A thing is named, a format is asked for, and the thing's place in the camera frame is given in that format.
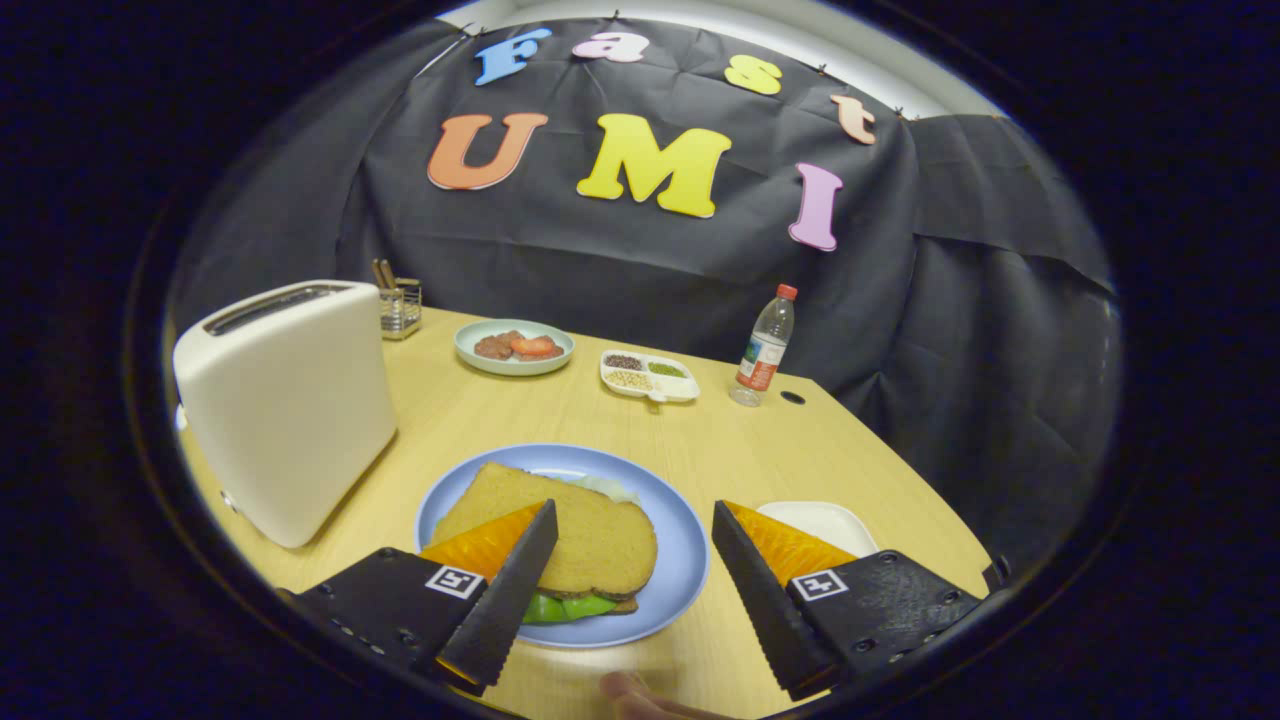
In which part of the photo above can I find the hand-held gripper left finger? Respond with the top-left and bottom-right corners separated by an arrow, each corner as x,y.
275,498 -> 559,698

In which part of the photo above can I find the black backdrop cloth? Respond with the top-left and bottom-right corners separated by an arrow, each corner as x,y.
170,18 -> 1121,591

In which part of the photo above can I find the blue plate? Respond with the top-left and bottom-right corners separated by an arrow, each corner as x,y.
414,443 -> 711,649

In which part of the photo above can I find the green lettuce leaf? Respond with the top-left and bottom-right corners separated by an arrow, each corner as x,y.
520,474 -> 643,625

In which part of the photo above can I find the white divided grain dish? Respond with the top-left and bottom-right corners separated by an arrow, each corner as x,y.
599,349 -> 701,405

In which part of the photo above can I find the wire utensil holder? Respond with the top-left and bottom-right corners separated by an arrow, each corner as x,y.
378,277 -> 423,342

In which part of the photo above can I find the small white plate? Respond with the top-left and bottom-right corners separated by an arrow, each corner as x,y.
756,500 -> 881,561

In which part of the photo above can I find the pale green plate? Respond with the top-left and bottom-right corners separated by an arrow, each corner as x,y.
453,319 -> 576,377

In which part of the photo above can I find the white toaster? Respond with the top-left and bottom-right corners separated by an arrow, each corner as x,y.
172,279 -> 398,550

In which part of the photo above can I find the toasted brown bread slice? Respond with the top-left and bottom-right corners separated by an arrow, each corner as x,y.
430,462 -> 659,601

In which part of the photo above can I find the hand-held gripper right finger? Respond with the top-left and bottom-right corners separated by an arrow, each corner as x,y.
712,500 -> 991,701

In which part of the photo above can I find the clear red-capped water bottle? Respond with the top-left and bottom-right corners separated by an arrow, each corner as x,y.
729,283 -> 799,408

